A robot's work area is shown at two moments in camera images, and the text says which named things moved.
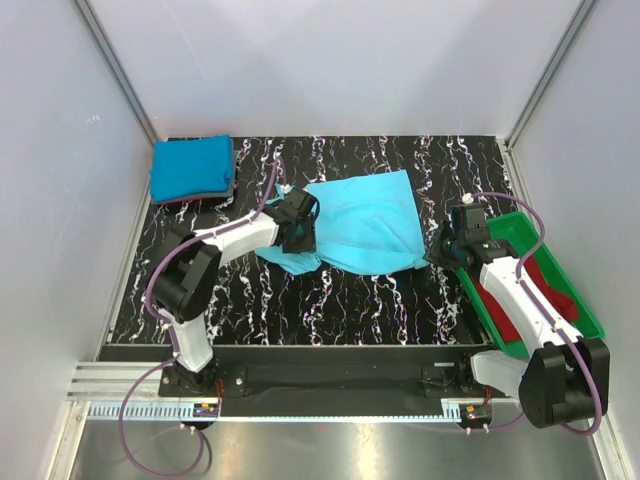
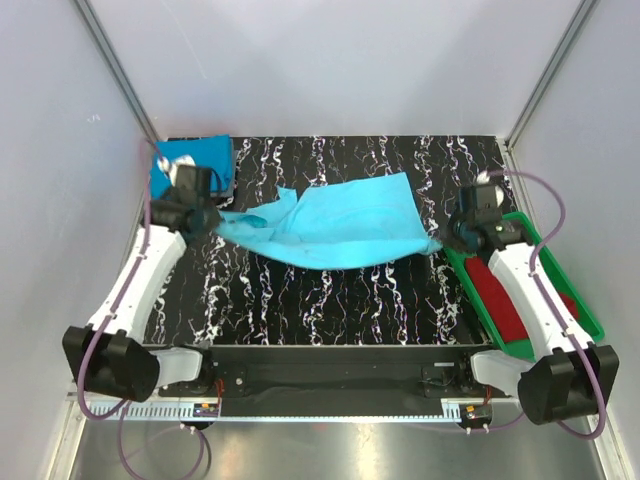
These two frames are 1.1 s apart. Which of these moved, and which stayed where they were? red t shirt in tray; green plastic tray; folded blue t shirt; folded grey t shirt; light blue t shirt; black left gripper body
Moved: light blue t shirt; black left gripper body
Stayed: red t shirt in tray; folded grey t shirt; green plastic tray; folded blue t shirt
